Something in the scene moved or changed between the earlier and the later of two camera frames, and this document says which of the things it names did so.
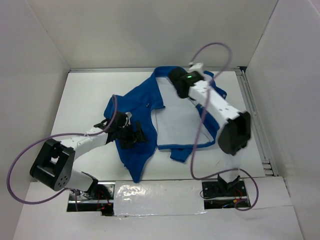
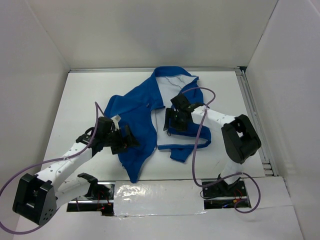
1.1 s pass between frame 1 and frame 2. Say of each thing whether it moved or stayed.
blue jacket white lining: stayed
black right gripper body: moved
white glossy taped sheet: stayed
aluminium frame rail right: stayed
